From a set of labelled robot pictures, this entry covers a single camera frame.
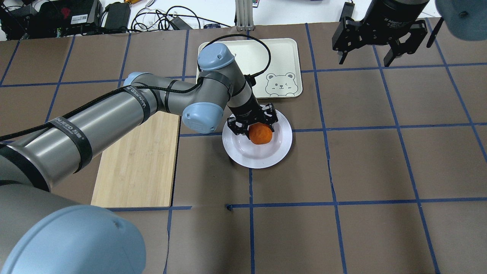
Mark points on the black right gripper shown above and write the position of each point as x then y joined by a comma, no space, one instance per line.
392,16

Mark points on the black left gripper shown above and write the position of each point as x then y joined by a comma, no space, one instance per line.
247,109

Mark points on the bamboo cutting board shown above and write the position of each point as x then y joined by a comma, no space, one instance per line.
138,170

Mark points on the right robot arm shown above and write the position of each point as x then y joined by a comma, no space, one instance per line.
465,19

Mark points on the white round plate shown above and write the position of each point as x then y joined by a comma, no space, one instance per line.
241,150

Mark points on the cream bear tray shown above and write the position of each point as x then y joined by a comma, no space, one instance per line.
282,79

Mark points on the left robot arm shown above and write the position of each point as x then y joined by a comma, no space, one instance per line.
43,233

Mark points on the orange fruit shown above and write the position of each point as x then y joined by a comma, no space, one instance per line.
260,134

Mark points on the aluminium frame post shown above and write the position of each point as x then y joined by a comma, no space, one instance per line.
244,15

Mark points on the black power adapter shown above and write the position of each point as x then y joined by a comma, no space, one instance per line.
347,10

